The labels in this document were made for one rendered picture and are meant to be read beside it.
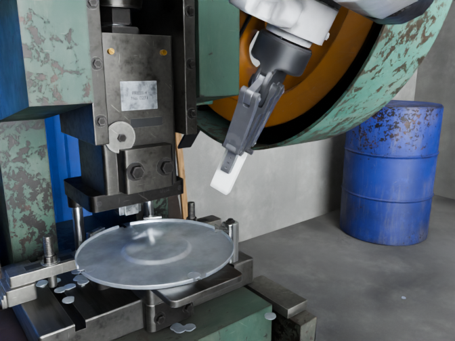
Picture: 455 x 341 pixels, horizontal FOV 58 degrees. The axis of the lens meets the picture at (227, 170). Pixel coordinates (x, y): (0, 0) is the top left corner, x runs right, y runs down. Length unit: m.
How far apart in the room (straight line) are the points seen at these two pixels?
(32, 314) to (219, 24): 0.61
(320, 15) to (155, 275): 0.46
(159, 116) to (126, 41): 0.14
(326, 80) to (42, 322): 0.67
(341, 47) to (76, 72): 0.48
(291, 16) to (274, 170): 2.32
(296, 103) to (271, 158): 1.85
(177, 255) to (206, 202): 1.73
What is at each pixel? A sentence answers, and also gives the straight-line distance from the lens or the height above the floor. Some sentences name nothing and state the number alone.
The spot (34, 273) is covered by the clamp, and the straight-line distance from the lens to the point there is 0.85.
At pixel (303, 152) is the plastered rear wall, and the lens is 2.98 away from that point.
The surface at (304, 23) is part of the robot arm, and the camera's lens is 0.53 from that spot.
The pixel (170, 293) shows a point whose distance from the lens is 0.67.
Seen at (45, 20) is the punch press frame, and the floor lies 1.18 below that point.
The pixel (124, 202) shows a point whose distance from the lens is 0.80.
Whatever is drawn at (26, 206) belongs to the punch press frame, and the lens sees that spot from 1.01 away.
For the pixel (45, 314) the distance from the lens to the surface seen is 0.81.
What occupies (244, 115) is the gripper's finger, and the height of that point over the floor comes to 1.05.
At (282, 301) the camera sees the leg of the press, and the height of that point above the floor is 0.64.
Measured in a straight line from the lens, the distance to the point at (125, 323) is 0.81.
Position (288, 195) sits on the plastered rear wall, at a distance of 2.96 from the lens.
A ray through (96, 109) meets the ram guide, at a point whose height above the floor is 1.05.
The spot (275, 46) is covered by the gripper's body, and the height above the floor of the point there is 1.14.
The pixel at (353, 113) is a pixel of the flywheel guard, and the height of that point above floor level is 1.02.
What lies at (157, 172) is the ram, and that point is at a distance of 0.77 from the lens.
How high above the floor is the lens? 1.12
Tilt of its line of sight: 14 degrees down
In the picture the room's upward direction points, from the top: straight up
